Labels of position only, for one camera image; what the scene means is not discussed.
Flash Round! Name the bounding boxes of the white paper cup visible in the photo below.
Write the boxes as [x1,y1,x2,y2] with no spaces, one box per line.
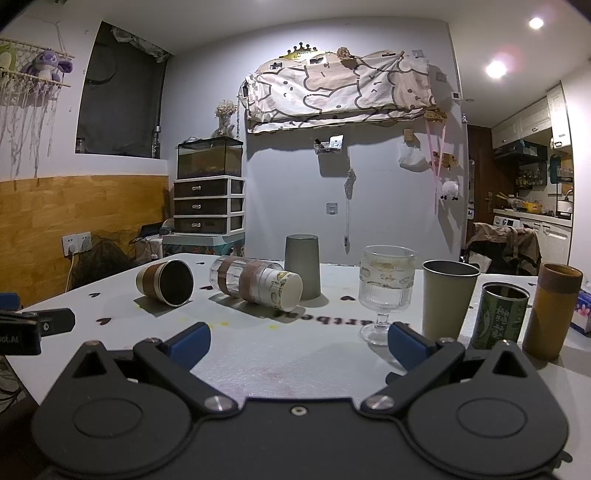
[257,268,304,312]

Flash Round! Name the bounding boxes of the grey-green paper cup upright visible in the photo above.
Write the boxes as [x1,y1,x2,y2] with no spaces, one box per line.
[423,260,480,341]

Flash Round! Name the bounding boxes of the brown banded cup lying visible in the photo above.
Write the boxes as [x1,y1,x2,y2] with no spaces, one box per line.
[135,260,194,308]

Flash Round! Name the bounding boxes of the tall brown cork-top cup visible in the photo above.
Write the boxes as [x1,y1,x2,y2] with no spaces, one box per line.
[522,263,583,361]

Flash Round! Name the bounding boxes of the green printed tin can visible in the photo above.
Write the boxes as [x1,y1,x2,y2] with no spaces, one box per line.
[470,282,530,350]

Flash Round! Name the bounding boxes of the ribbed stemmed glass goblet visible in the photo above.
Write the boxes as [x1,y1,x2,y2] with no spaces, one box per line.
[359,245,416,346]

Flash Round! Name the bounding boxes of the clear glass with brown bands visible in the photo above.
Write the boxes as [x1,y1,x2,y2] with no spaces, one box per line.
[209,256,283,304]

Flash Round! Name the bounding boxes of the chair with draped clothes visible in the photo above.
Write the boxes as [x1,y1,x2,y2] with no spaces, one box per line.
[466,222,542,276]

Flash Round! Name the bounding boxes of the black clamp device at left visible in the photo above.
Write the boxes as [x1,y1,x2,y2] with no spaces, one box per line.
[0,293,75,356]

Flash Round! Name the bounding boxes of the white plastic drawer unit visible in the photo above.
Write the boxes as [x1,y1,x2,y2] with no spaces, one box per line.
[173,175,245,235]

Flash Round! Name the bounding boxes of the blue tissue box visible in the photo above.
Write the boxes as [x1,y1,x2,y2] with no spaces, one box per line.
[571,290,591,336]

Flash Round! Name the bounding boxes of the grey tumbler upside down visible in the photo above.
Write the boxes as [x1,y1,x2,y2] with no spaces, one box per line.
[284,234,322,300]

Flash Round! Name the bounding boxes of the white plush sheep toy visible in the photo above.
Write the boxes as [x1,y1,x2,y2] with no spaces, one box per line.
[440,180,460,201]

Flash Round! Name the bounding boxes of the white face mask hanging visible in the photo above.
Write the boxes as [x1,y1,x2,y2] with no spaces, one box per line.
[399,143,430,173]

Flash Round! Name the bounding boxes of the glass fish tank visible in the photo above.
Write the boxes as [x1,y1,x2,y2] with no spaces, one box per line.
[177,136,243,179]

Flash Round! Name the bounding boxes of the dark window blackout panel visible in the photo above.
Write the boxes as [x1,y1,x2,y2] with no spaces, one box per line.
[76,22,171,158]

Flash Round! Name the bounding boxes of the dried flower bouquet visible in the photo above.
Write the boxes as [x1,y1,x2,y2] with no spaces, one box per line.
[212,100,238,138]

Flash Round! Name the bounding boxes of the purple plush toy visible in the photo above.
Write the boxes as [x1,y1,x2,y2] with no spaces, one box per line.
[21,50,73,83]

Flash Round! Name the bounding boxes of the white wall power socket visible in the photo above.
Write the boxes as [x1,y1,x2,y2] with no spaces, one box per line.
[61,232,92,257]

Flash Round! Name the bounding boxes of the patterned cloth wall cover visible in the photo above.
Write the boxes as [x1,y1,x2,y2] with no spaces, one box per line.
[242,47,436,135]

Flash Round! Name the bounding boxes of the macrame wall hanging shelf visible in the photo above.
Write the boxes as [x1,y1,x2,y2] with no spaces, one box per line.
[1,38,73,180]

